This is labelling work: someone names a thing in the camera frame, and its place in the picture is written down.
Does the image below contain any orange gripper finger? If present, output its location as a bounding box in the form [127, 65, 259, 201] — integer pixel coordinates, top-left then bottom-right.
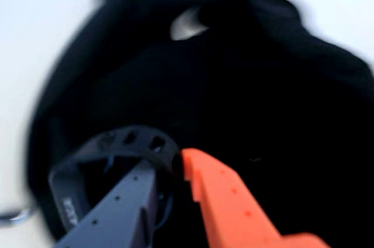
[181, 147, 331, 248]

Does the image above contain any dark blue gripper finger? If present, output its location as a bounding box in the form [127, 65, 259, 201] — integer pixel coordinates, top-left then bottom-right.
[53, 159, 160, 248]

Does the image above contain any black ring clip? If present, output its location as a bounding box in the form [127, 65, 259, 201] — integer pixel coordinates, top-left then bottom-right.
[47, 125, 182, 240]

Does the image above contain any black fabric bag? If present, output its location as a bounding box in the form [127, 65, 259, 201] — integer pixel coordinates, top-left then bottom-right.
[25, 0, 374, 248]

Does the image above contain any coiled black usb cable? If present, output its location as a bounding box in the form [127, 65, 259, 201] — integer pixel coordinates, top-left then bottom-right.
[0, 208, 32, 226]

